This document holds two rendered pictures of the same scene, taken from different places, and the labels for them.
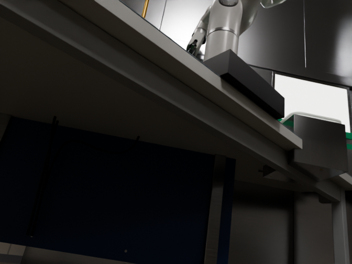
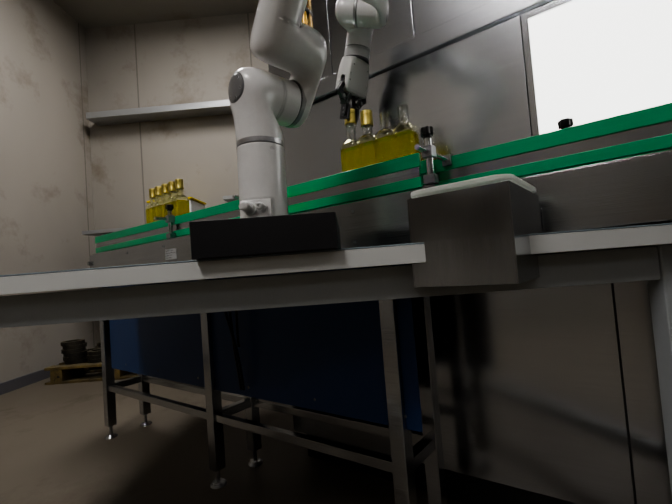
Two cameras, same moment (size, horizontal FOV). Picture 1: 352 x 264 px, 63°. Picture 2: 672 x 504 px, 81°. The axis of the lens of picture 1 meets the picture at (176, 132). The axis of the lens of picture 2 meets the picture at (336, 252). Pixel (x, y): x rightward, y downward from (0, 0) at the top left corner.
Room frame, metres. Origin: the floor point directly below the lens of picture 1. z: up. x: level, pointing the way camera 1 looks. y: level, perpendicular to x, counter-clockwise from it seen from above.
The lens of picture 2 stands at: (0.19, -0.71, 0.72)
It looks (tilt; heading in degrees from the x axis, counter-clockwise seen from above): 3 degrees up; 42
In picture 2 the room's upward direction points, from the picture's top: 4 degrees counter-clockwise
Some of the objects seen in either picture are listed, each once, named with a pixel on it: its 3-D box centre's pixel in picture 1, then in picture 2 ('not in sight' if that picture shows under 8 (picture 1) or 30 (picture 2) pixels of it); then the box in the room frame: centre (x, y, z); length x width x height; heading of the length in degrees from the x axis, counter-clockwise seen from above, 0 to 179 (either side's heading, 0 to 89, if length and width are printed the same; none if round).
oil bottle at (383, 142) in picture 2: not in sight; (389, 167); (1.11, -0.11, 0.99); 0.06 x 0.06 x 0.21; 4
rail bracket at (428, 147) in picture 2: not in sight; (433, 157); (1.00, -0.31, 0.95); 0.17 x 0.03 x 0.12; 5
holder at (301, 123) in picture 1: (296, 144); (481, 219); (0.93, -0.43, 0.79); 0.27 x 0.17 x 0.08; 5
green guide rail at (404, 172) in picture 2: not in sight; (198, 221); (0.92, 0.60, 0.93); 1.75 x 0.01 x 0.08; 95
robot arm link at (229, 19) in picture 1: (224, 23); (262, 111); (0.69, -0.09, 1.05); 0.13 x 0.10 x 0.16; 177
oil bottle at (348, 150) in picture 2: not in sight; (354, 175); (1.10, 0.00, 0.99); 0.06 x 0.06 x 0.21; 4
